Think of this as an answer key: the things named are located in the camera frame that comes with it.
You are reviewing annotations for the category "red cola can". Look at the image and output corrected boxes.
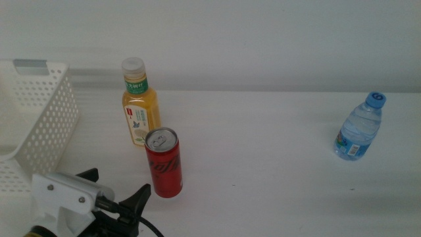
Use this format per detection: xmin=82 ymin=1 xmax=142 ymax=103
xmin=144 ymin=127 xmax=184 ymax=199

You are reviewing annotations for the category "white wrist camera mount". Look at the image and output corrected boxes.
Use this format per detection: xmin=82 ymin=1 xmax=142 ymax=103
xmin=30 ymin=172 xmax=116 ymax=237

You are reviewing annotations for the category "yellow tea bottle green label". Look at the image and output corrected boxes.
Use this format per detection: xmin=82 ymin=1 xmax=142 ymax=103
xmin=120 ymin=57 xmax=162 ymax=147

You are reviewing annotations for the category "clear water bottle blue cap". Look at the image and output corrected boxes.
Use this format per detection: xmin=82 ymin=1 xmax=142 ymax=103
xmin=333 ymin=91 xmax=387 ymax=162

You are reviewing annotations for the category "white perforated plastic basket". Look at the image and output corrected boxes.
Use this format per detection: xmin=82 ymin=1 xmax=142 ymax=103
xmin=0 ymin=59 xmax=80 ymax=194

